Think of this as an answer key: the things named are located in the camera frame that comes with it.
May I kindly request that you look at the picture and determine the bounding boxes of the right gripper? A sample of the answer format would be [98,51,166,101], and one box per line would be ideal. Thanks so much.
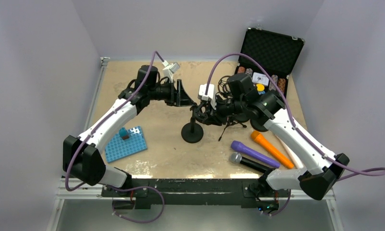
[202,93,245,126]

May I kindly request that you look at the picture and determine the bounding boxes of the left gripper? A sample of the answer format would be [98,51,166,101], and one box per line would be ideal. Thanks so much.
[149,81,193,108]

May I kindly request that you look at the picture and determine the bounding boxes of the purple mic black stand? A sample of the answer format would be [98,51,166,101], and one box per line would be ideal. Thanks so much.
[181,101,209,143]

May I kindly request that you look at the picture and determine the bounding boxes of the orange microphone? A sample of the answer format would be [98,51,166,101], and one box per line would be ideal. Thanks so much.
[250,130,294,169]

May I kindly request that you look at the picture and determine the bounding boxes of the black silver microphone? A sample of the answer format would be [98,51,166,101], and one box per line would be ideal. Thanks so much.
[229,152,273,173]

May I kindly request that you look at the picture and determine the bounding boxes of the purple microphone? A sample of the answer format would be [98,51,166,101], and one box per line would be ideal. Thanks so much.
[231,141,280,168]

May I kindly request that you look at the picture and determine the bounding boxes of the white microphone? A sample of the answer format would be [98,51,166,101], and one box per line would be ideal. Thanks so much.
[280,140,304,169]

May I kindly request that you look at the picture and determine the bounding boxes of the black tripod stand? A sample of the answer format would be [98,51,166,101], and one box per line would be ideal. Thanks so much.
[218,115,249,141]

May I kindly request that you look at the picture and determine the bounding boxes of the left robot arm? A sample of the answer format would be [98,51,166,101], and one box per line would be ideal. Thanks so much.
[62,62,194,197]

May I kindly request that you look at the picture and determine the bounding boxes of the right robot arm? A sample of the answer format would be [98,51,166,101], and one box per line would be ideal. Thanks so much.
[198,73,349,200]

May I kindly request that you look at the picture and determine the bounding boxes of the yellow dealer chip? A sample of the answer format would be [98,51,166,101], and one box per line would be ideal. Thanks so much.
[256,84,265,91]

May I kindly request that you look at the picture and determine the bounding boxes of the white playing card box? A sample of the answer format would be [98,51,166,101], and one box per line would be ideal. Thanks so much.
[252,72,270,87]

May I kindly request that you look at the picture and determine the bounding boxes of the teal lego brick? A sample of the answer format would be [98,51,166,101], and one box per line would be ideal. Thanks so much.
[118,128,129,140]

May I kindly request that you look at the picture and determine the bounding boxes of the blue lego baseplate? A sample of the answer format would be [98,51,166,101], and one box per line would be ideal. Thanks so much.
[105,126,147,163]

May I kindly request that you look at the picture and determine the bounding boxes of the black poker chip case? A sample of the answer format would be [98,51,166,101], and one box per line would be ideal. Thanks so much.
[240,27,305,96]

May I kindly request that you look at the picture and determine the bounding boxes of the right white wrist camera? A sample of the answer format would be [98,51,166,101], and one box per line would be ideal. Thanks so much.
[198,84,217,110]

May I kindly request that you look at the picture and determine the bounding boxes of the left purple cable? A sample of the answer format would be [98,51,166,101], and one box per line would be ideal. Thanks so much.
[64,51,166,192]

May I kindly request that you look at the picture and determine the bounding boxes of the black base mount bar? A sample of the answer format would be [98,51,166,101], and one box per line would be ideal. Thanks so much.
[101,179,289,209]

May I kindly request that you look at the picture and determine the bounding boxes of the purple loop base cable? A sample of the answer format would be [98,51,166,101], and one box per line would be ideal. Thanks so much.
[106,186,165,223]

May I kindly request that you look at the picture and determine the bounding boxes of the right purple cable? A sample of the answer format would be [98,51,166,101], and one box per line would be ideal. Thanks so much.
[204,53,385,182]

